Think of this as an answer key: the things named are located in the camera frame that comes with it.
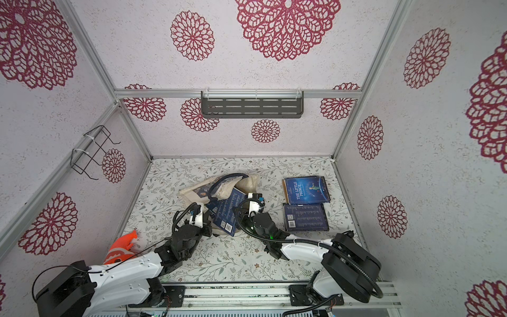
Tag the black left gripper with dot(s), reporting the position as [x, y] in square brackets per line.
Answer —
[203, 228]

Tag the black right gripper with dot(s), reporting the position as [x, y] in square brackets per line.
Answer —
[253, 214]

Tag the blue book lifted from bag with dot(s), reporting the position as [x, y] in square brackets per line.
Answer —
[223, 212]

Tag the Little Prince blue book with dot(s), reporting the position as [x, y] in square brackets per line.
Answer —
[306, 190]

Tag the cream canvas tote bag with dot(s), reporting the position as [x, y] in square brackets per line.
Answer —
[219, 188]

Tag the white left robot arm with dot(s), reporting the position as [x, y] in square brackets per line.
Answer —
[81, 290]

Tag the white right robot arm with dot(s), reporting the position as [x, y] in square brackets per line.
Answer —
[347, 268]

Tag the red plastic object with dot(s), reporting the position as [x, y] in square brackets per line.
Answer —
[121, 249]

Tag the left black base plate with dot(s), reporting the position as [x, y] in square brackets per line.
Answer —
[166, 296]

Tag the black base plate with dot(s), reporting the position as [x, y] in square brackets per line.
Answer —
[166, 296]
[309, 296]

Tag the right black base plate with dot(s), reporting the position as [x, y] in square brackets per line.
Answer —
[309, 296]

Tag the aluminium front rail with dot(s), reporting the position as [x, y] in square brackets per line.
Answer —
[267, 296]

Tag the grey slotted wall shelf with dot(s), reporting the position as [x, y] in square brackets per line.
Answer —
[220, 106]

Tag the black wire wall rack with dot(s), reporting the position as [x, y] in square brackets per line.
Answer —
[83, 156]

